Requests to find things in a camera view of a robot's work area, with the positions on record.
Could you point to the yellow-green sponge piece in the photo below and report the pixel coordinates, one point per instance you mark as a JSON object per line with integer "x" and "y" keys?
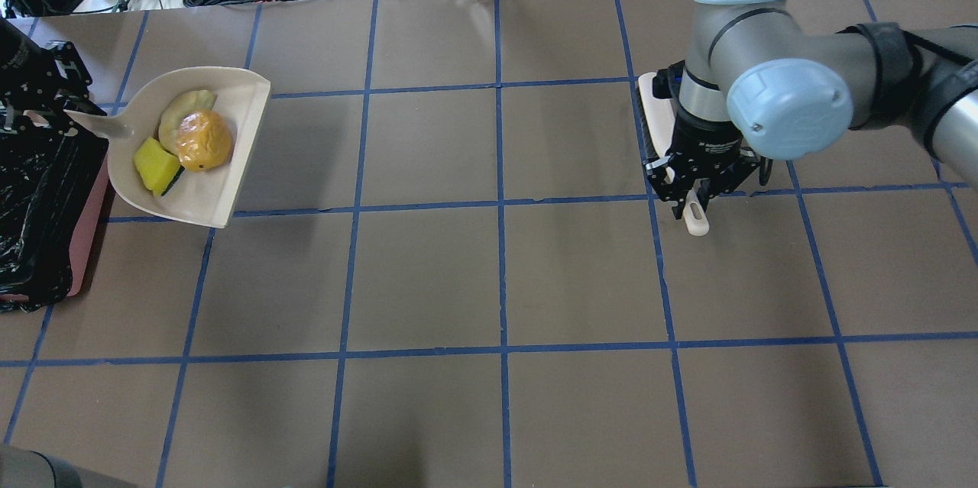
{"x": 158, "y": 169}

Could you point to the orange-brown potato-like lump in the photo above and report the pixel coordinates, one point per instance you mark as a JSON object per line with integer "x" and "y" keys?
{"x": 204, "y": 141}

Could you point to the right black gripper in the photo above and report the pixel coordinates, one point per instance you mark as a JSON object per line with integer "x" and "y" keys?
{"x": 707, "y": 138}

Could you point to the curved pale melon slice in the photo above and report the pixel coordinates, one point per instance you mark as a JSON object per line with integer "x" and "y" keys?
{"x": 180, "y": 107}

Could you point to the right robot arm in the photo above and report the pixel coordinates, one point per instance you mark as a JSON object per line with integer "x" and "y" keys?
{"x": 754, "y": 89}

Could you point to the beige hand brush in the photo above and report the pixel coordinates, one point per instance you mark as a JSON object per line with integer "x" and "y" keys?
{"x": 658, "y": 128}

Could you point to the pink bin with black bag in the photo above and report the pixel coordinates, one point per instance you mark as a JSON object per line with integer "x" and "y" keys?
{"x": 48, "y": 173}

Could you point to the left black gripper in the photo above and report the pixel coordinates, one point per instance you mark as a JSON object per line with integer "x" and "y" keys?
{"x": 47, "y": 75}

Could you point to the beige plastic dustpan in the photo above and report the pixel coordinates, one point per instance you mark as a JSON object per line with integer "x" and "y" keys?
{"x": 201, "y": 198}

